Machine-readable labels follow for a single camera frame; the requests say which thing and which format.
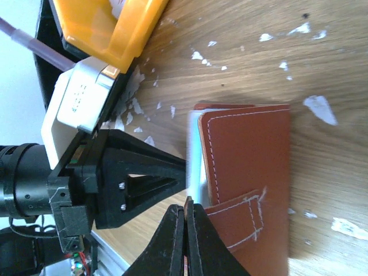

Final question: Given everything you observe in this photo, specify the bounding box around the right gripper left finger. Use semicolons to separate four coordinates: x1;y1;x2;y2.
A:
124;204;185;276

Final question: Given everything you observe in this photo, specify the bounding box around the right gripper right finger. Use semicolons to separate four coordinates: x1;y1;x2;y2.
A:
186;201;249;275

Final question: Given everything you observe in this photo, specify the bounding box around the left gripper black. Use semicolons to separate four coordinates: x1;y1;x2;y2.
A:
47;130;186;253

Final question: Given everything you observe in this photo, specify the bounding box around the brown leather card holder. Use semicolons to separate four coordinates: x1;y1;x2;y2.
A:
186;102;291;275

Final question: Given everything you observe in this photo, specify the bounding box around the black bin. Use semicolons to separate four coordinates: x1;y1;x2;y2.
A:
34;1;141;128

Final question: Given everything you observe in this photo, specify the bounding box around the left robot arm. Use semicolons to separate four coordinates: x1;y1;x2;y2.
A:
1;129;186;275

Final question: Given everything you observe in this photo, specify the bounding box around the white paper scrap pile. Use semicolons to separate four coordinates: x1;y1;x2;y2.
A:
101;65;150;134

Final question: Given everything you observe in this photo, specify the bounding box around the orange bin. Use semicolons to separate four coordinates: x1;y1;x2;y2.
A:
49;0;168;74

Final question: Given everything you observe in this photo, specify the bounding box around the white paper scrap small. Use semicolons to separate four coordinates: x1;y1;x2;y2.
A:
303;95;338;126

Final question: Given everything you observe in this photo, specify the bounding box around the aluminium rail frame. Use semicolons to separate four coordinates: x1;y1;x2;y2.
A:
91;231;130;276

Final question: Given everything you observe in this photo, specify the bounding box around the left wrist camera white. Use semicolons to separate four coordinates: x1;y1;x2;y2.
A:
41;57;120;170

